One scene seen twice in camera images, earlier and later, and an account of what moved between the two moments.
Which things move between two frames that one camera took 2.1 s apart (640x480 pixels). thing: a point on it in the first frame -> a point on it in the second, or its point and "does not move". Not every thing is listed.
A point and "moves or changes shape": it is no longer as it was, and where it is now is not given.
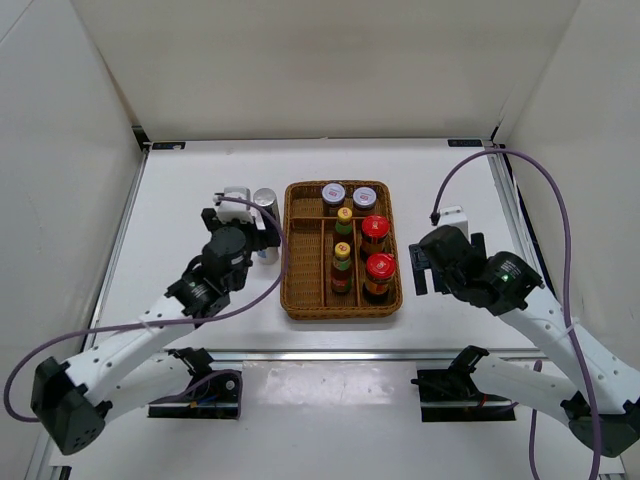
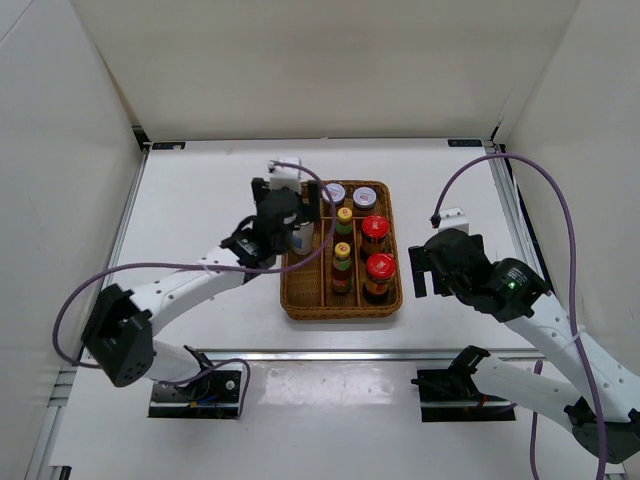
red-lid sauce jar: (380, 268) does not move
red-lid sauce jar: (374, 229) does not move
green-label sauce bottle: (341, 277) does not move
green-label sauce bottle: (344, 225) does not move
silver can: (268, 256) moves or changes shape
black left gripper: (268, 238) -> (312, 200)
